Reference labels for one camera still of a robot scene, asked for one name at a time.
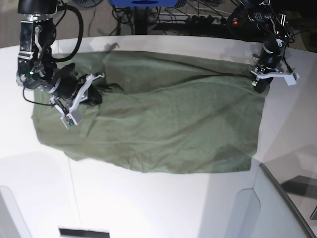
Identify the blue box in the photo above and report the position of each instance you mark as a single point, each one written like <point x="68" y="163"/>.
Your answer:
<point x="144" y="3"/>

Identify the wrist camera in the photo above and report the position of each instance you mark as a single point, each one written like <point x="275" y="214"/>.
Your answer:
<point x="71" y="119"/>
<point x="291" y="79"/>

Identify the green t-shirt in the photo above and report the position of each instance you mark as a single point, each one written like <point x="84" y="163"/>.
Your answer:
<point x="160" y="113"/>

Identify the black power strip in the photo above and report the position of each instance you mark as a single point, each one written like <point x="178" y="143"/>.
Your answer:
<point x="165" y="18"/>

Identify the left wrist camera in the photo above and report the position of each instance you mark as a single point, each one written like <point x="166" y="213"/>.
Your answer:
<point x="291" y="79"/>

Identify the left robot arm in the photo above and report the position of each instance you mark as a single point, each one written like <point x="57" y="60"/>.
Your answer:
<point x="255" y="20"/>

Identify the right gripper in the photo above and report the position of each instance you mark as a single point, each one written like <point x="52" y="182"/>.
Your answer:
<point x="66" y="86"/>

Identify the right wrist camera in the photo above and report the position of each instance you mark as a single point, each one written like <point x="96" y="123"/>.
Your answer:
<point x="71" y="119"/>

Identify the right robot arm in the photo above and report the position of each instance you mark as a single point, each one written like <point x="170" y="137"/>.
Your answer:
<point x="37" y="68"/>

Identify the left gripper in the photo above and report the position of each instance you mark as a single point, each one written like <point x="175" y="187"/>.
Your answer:
<point x="265" y="68"/>

